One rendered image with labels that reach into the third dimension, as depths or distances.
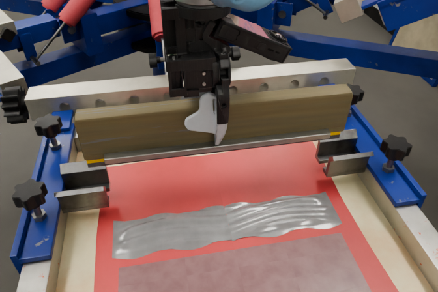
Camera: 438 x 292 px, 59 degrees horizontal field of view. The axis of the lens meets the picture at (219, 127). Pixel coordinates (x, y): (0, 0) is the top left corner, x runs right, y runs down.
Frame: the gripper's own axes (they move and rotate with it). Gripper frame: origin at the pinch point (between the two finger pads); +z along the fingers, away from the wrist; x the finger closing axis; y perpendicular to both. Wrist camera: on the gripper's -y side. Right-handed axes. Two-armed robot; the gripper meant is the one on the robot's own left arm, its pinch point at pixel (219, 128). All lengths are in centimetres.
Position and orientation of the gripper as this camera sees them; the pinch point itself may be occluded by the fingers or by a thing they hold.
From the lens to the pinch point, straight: 59.5
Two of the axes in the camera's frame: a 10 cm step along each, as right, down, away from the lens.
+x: 1.8, 6.0, -7.8
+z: 0.0, 7.9, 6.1
